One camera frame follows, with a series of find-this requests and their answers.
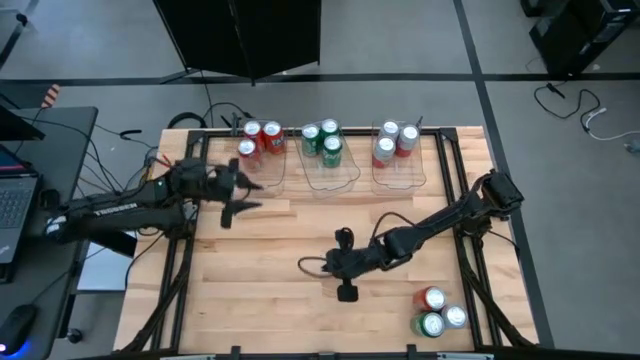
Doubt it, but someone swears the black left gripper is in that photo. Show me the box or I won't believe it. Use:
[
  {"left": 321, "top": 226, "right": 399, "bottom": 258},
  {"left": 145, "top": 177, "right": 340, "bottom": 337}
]
[{"left": 202, "top": 167, "right": 264, "bottom": 214}]

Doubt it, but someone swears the clear plastic bin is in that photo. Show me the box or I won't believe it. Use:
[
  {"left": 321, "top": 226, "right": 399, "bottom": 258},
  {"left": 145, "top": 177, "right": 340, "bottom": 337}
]
[
  {"left": 234, "top": 118, "right": 289, "bottom": 196},
  {"left": 292, "top": 122, "right": 362, "bottom": 194},
  {"left": 370, "top": 119, "right": 429, "bottom": 196}
]

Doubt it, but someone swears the green soda can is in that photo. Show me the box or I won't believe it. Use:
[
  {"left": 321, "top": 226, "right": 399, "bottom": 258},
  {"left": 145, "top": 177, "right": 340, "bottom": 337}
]
[
  {"left": 321, "top": 134, "right": 345, "bottom": 169},
  {"left": 319, "top": 117, "right": 342, "bottom": 144},
  {"left": 410, "top": 310, "right": 447, "bottom": 339},
  {"left": 299, "top": 123, "right": 322, "bottom": 158}
]

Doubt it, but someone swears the black folding partition screen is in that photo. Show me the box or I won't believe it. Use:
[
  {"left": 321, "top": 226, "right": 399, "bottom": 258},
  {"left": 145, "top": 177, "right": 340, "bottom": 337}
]
[{"left": 152, "top": 0, "right": 322, "bottom": 84}]

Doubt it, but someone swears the white board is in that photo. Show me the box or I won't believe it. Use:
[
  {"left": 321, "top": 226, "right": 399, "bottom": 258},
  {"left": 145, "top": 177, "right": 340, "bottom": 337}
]
[{"left": 77, "top": 244, "right": 134, "bottom": 292}]

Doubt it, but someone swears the grey desk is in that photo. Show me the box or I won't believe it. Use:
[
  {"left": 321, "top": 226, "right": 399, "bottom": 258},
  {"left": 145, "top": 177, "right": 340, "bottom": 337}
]
[{"left": 0, "top": 105, "right": 99, "bottom": 360}]

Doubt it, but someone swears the small black desk device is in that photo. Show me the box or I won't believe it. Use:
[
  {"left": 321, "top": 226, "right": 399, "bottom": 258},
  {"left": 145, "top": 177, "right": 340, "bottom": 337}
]
[{"left": 40, "top": 188, "right": 61, "bottom": 211}]

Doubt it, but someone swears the orange black striped object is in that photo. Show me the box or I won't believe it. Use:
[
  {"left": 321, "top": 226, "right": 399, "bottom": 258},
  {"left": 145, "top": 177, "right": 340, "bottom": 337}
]
[{"left": 40, "top": 83, "right": 62, "bottom": 109}]

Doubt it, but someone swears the dark grey laptop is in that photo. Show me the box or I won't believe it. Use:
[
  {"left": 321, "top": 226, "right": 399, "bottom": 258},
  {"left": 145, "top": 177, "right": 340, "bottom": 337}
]
[{"left": 0, "top": 144, "right": 41, "bottom": 281}]

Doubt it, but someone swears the black monitor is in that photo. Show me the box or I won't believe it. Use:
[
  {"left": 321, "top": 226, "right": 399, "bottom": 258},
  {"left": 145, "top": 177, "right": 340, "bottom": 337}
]
[{"left": 0, "top": 106, "right": 46, "bottom": 143}]

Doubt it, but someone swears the black computer mouse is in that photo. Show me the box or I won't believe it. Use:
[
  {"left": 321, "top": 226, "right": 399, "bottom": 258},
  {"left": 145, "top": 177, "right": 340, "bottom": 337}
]
[{"left": 0, "top": 303, "right": 39, "bottom": 357}]

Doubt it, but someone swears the black stand leg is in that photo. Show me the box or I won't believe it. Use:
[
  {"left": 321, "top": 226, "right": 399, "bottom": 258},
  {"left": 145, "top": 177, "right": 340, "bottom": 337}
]
[{"left": 0, "top": 0, "right": 40, "bottom": 71}]

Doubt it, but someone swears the black computer tower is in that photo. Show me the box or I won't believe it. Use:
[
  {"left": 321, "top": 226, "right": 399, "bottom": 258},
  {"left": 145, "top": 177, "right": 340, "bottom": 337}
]
[{"left": 519, "top": 0, "right": 640, "bottom": 77}]

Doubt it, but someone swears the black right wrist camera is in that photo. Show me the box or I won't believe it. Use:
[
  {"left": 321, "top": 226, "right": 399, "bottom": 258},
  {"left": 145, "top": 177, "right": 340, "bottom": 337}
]
[{"left": 336, "top": 280, "right": 360, "bottom": 304}]

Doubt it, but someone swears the coiled black cable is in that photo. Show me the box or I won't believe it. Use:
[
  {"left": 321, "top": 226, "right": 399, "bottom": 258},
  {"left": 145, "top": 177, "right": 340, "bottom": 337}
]
[{"left": 166, "top": 111, "right": 209, "bottom": 130}]

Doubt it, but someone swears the thin black floor cable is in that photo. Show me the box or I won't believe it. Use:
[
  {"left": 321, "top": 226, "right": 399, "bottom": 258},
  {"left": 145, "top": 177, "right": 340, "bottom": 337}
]
[{"left": 199, "top": 69, "right": 262, "bottom": 130}]

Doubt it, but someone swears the black floor cable with plug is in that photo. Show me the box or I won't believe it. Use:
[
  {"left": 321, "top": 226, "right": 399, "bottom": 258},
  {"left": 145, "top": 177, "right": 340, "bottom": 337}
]
[{"left": 532, "top": 81, "right": 602, "bottom": 121}]

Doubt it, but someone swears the white floor cable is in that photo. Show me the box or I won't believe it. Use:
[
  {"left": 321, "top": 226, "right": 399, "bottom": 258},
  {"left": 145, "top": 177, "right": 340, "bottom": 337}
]
[{"left": 581, "top": 106, "right": 640, "bottom": 143}]

